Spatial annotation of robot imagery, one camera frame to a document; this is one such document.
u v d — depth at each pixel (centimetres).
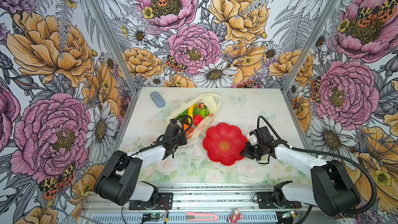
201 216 70
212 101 101
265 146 67
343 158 45
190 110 100
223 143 94
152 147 59
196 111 104
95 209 72
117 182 43
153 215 71
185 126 99
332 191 42
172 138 65
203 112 101
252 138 85
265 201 74
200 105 108
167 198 75
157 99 114
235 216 68
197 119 98
